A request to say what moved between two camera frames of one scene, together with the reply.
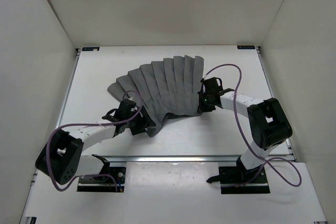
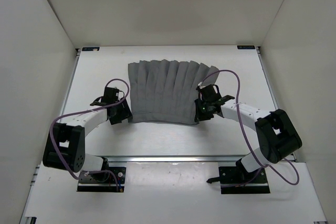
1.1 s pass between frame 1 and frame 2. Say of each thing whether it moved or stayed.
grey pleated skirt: moved
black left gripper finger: moved
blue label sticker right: stayed
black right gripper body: moved
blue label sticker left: stayed
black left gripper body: moved
